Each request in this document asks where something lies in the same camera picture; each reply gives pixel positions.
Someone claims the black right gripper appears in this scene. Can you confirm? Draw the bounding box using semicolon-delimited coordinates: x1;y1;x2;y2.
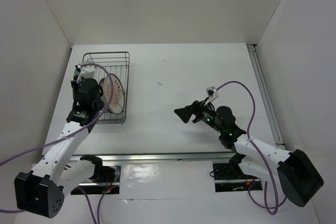
174;97;224;133

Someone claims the orange sunburst plate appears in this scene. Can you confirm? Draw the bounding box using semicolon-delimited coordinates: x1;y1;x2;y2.
103;73;125;114

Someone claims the green red ring plate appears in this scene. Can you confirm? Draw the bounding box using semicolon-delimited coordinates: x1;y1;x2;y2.
99;78;105;92

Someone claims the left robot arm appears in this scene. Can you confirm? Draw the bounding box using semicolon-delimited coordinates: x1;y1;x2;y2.
14;78;104;218

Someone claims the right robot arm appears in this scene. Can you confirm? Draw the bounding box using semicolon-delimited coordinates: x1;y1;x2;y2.
174;101;324;207

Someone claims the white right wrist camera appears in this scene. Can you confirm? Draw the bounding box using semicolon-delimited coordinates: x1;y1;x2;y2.
205;87;219;104

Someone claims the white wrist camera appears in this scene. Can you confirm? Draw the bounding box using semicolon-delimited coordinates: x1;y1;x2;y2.
74;63;96;83
205;87;219;104

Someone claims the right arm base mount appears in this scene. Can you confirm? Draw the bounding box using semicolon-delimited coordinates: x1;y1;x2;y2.
209;152;263;193

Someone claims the metal wire dish rack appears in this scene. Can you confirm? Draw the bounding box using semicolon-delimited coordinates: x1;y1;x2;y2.
82;51;130;124

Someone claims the aluminium frame rail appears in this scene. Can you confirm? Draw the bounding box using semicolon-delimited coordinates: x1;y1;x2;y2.
246;44;286;150

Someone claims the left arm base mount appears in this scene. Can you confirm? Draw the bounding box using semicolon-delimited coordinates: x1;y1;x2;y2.
66;154;121;195

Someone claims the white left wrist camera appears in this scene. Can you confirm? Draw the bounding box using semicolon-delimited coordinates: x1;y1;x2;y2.
74;63;96;83

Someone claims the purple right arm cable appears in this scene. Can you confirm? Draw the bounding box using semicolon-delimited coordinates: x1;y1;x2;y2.
216;81;288;216

